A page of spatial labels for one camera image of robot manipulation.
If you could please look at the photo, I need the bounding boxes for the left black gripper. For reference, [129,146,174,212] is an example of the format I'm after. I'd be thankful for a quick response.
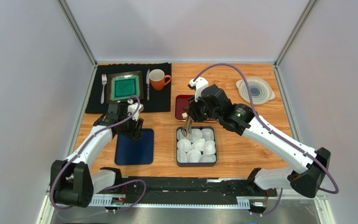
[118,112,143,140]

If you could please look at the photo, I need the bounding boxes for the metal serving tongs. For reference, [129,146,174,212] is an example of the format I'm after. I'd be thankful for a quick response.
[180,116,193,139]

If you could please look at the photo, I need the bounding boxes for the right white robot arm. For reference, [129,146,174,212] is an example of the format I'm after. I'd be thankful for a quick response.
[187,84,331,198]

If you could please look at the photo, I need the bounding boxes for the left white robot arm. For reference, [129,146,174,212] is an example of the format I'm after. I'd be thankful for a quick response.
[49,100,144,210]

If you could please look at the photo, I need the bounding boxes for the navy box lid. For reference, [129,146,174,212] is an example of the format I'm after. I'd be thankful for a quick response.
[114,129,154,166]

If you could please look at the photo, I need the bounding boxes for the red lacquer tray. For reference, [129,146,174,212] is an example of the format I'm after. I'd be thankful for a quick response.
[174,95,215,123]

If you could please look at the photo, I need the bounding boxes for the navy box with paper cups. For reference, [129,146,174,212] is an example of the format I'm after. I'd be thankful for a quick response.
[176,126,218,167]

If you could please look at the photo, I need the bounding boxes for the black placemat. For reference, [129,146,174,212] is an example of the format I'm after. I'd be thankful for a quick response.
[85,63,172,114]

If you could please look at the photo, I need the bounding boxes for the green square plate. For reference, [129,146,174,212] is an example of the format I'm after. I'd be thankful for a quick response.
[106,70,145,103]

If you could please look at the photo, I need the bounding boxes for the orange mug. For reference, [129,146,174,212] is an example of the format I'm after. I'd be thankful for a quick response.
[149,69,172,91]

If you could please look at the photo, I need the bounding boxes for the table knife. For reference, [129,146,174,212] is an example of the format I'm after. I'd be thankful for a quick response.
[146,69,150,101]

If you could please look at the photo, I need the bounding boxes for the white round plate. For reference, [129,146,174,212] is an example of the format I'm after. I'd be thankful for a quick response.
[236,77,275,105]

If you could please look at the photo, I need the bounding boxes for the silver fork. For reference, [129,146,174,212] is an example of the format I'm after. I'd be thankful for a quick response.
[100,74,107,104]

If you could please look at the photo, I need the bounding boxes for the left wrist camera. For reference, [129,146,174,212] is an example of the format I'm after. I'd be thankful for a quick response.
[127,99,144,121]

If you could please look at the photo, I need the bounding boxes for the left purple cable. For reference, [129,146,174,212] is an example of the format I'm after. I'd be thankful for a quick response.
[49,95,147,213]

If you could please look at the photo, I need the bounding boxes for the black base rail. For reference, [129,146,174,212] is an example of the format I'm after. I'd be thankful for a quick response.
[104,176,277,206]

